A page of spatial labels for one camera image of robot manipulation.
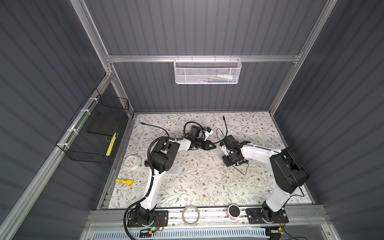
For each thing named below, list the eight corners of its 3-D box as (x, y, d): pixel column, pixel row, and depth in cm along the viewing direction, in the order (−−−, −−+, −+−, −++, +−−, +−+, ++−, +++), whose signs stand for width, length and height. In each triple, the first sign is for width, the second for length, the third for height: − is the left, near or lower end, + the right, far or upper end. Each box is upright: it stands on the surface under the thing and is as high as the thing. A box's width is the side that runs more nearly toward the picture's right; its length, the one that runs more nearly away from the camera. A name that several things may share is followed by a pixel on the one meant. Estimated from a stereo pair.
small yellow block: (116, 183, 87) (114, 182, 85) (117, 179, 88) (116, 178, 87) (133, 185, 86) (132, 183, 85) (134, 180, 88) (133, 179, 86)
